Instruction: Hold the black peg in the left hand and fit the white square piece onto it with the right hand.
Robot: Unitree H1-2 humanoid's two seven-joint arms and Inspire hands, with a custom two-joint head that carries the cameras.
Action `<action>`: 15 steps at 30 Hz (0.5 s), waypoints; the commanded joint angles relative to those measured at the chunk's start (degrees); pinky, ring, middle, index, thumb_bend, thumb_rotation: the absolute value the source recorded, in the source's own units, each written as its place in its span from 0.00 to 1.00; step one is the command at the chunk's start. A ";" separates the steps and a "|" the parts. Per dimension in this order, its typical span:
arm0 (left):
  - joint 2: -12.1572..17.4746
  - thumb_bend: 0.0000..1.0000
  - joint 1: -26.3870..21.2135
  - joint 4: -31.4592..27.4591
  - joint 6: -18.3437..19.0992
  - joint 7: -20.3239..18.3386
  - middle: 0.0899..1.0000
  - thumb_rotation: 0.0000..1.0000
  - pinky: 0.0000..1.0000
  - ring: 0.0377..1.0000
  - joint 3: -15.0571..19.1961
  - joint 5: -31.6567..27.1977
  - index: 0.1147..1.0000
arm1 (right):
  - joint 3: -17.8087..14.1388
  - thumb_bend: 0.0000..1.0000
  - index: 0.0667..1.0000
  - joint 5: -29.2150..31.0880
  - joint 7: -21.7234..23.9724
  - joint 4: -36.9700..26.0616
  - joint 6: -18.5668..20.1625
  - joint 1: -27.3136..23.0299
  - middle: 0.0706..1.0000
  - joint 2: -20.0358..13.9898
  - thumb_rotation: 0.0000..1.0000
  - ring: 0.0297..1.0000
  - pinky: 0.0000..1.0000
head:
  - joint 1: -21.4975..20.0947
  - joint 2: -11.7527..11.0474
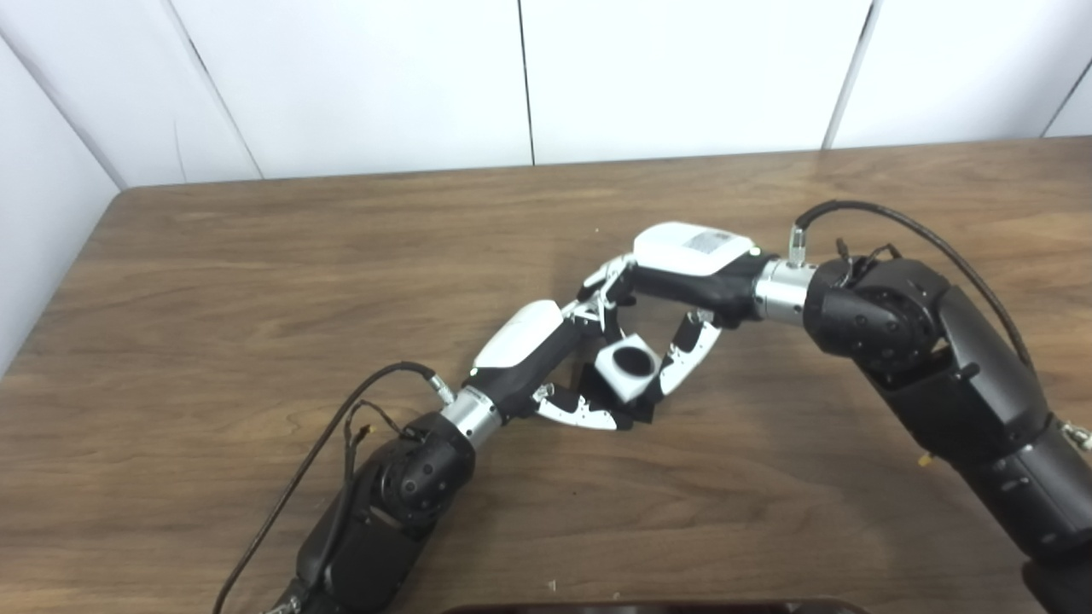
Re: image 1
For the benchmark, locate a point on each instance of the black peg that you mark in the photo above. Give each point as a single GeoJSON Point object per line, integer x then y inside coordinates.
{"type": "Point", "coordinates": [633, 362]}

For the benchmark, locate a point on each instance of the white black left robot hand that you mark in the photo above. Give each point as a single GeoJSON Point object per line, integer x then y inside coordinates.
{"type": "Point", "coordinates": [529, 350]}

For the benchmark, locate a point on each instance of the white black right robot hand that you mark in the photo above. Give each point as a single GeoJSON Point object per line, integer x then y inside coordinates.
{"type": "Point", "coordinates": [699, 273]}

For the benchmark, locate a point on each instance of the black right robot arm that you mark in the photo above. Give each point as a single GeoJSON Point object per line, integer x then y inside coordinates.
{"type": "Point", "coordinates": [955, 375]}

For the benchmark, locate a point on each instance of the white square piece with hole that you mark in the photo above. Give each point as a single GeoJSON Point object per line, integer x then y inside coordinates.
{"type": "Point", "coordinates": [616, 384]}

